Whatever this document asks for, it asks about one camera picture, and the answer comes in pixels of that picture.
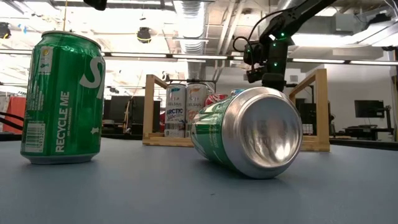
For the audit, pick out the wooden slatted shelf rack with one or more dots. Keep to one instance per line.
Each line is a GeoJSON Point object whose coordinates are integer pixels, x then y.
{"type": "Point", "coordinates": [148, 109]}

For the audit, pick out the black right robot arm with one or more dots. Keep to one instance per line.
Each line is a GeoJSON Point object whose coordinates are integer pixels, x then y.
{"type": "Point", "coordinates": [295, 15]}

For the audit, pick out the white Celsius Tropical Vibe can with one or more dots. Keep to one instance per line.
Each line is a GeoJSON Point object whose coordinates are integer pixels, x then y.
{"type": "Point", "coordinates": [196, 99]}

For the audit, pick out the red Coca-Cola can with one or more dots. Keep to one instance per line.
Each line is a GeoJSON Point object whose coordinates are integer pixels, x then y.
{"type": "Point", "coordinates": [214, 99]}

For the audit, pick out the ribbed silver ventilation duct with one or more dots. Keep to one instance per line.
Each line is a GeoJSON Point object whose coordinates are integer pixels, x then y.
{"type": "Point", "coordinates": [191, 28]}

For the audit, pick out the red background object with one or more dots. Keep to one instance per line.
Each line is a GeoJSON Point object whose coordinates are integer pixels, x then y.
{"type": "Point", "coordinates": [17, 112]}

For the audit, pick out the grey rectangular ceiling duct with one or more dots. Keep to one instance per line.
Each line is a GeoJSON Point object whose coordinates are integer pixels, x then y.
{"type": "Point", "coordinates": [343, 22]}

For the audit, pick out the black ceiling-mounted device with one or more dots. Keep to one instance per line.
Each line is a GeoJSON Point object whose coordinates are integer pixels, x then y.
{"type": "Point", "coordinates": [3, 30]}

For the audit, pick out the black computer monitor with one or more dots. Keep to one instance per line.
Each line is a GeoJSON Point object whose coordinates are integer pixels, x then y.
{"type": "Point", "coordinates": [369, 109]}

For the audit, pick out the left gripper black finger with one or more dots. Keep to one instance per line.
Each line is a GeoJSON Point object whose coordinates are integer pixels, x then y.
{"type": "Point", "coordinates": [96, 3]}

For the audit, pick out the green Sprite can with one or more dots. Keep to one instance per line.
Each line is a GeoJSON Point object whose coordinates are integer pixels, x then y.
{"type": "Point", "coordinates": [62, 102]}
{"type": "Point", "coordinates": [255, 133]}

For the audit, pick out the black dome ceiling camera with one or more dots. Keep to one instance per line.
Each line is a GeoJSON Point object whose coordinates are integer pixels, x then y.
{"type": "Point", "coordinates": [144, 35]}

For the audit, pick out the dark background desk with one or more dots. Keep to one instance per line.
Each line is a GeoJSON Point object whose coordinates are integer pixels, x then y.
{"type": "Point", "coordinates": [357, 132]}

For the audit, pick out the long ceiling light strip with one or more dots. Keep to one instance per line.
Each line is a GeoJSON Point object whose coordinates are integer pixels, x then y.
{"type": "Point", "coordinates": [326, 61]}
{"type": "Point", "coordinates": [200, 57]}

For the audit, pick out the dark background workstation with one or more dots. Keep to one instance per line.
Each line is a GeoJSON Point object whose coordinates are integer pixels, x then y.
{"type": "Point", "coordinates": [118, 112]}

